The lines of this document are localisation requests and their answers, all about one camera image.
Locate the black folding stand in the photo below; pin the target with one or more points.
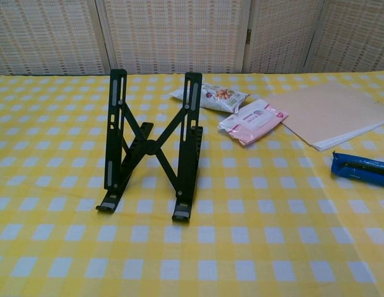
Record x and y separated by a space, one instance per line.
151 148

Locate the metal screen hinge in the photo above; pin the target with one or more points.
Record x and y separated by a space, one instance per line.
249 35

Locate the pink wet wipes pack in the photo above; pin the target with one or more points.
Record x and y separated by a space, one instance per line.
254 123

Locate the beige cover paper notebook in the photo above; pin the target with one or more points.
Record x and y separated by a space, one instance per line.
328 120

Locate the white nut snack bag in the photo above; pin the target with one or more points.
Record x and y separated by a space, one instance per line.
216 99

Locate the blue snack wrapper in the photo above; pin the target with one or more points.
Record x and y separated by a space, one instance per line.
359 168

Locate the woven folding screen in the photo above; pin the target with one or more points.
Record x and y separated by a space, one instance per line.
173 37

